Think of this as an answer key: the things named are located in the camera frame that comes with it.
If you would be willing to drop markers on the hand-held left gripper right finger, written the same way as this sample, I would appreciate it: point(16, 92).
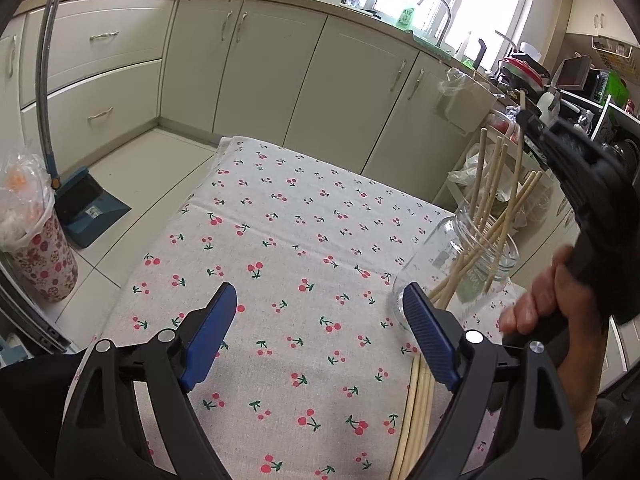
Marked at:
point(432, 335)

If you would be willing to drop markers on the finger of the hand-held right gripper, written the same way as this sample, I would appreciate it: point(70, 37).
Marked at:
point(535, 132)

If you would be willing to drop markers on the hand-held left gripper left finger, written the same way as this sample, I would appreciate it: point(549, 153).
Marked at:
point(207, 340)

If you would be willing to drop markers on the bunch of wooden chopsticks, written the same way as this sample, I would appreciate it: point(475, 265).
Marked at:
point(417, 420)

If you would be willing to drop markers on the clear glass jar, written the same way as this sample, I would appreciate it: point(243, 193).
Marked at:
point(450, 250)

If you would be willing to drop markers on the person's right forearm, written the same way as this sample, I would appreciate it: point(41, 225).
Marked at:
point(582, 390)

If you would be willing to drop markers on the person's right hand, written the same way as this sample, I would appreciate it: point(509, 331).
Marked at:
point(542, 300)

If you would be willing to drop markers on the dish rack with dishes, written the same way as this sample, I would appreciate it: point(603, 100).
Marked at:
point(522, 70)

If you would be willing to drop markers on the small toaster oven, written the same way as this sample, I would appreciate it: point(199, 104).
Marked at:
point(572, 72)

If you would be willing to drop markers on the white plastic bag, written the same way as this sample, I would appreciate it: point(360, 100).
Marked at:
point(470, 167)

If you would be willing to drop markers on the clear plastic bag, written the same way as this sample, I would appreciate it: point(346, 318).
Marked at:
point(462, 100)

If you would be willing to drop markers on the green box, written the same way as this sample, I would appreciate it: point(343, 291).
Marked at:
point(611, 87)

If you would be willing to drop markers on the black filter tap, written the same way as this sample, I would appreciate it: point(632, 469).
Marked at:
point(481, 55)

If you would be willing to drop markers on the cherry print tablecloth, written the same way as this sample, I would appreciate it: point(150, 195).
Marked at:
point(300, 260)

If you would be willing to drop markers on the chrome kitchen faucet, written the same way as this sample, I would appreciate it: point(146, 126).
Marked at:
point(446, 25)

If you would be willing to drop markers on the kitchen window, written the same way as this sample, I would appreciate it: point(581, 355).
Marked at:
point(475, 0)

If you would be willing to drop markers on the green dish soap bottle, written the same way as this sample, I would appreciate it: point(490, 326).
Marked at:
point(405, 19)

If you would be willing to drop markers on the blue dustpan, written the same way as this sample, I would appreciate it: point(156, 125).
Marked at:
point(90, 210)

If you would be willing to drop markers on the floral trash bin with bag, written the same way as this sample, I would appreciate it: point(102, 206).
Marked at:
point(35, 250)

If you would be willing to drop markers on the cream kitchen door cabinets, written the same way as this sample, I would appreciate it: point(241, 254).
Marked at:
point(300, 75)

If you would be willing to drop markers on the cream kitchen drawer unit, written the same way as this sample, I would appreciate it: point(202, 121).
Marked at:
point(100, 60)

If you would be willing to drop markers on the cream wall cabinet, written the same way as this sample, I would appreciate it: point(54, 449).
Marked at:
point(600, 15)

